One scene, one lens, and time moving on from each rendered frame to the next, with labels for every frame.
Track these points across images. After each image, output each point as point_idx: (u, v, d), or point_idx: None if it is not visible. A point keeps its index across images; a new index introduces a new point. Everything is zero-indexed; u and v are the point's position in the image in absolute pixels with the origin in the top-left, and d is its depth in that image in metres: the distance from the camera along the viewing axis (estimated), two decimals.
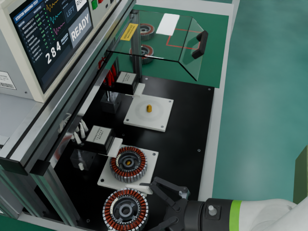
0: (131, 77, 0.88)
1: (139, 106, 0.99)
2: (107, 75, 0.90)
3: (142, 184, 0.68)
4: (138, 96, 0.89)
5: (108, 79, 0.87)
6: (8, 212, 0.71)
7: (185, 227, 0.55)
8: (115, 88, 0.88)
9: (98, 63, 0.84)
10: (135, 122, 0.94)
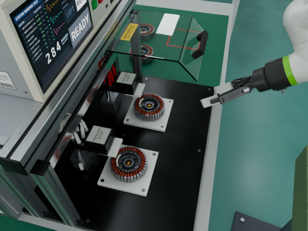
0: (131, 77, 0.88)
1: None
2: (107, 75, 0.90)
3: (214, 102, 0.89)
4: (138, 96, 0.89)
5: (108, 79, 0.87)
6: (8, 212, 0.71)
7: None
8: (115, 88, 0.88)
9: (98, 63, 0.84)
10: (135, 122, 0.94)
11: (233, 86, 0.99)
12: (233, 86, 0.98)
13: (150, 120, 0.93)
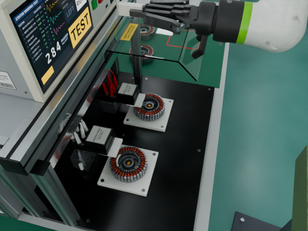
0: (132, 88, 0.92)
1: None
2: (109, 86, 0.94)
3: (134, 15, 0.65)
4: (138, 107, 0.93)
5: (110, 90, 0.90)
6: (8, 212, 0.71)
7: None
8: (116, 99, 0.92)
9: None
10: (135, 122, 0.94)
11: None
12: None
13: (150, 120, 0.93)
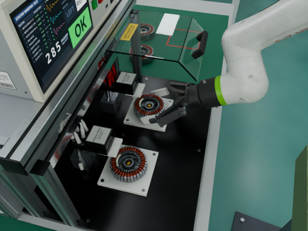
0: (131, 77, 0.88)
1: None
2: (107, 75, 0.90)
3: (153, 122, 0.89)
4: (138, 96, 0.89)
5: (108, 79, 0.87)
6: (8, 212, 0.71)
7: None
8: (115, 88, 0.88)
9: (98, 63, 0.84)
10: (135, 122, 0.94)
11: (169, 91, 0.98)
12: (169, 91, 0.98)
13: None
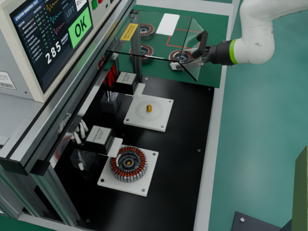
0: (131, 77, 0.88)
1: (139, 106, 0.99)
2: (107, 75, 0.90)
3: (178, 68, 1.13)
4: (138, 96, 0.89)
5: (108, 79, 0.87)
6: (8, 212, 0.71)
7: None
8: (115, 88, 0.88)
9: (98, 63, 0.84)
10: (135, 122, 0.94)
11: None
12: None
13: (178, 69, 1.16)
